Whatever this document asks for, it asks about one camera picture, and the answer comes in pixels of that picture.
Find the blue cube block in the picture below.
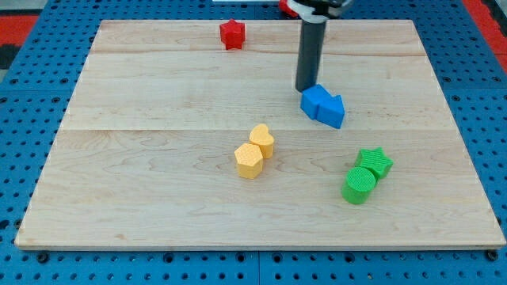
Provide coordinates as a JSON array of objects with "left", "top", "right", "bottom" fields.
[{"left": 300, "top": 84, "right": 332, "bottom": 120}]

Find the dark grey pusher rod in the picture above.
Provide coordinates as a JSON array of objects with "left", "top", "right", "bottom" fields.
[{"left": 295, "top": 20, "right": 326, "bottom": 92}]

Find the green cylinder block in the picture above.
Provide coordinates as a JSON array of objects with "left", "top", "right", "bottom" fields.
[{"left": 341, "top": 167, "right": 377, "bottom": 204}]

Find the green star block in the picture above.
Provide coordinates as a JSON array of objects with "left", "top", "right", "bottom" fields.
[{"left": 354, "top": 147, "right": 394, "bottom": 180}]

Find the white and red tool mount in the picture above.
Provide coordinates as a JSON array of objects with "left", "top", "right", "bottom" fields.
[{"left": 278, "top": 0, "right": 353, "bottom": 23}]

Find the red star block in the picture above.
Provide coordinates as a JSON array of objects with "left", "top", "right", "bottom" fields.
[{"left": 219, "top": 19, "right": 246, "bottom": 50}]

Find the wooden board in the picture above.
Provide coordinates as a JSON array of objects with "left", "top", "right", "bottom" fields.
[{"left": 15, "top": 20, "right": 505, "bottom": 251}]

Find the yellow pentagon block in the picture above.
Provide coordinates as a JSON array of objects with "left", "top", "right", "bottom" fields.
[{"left": 234, "top": 143, "right": 264, "bottom": 179}]

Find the yellow heart block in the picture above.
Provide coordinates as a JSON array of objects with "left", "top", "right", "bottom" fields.
[{"left": 249, "top": 123, "right": 275, "bottom": 158}]

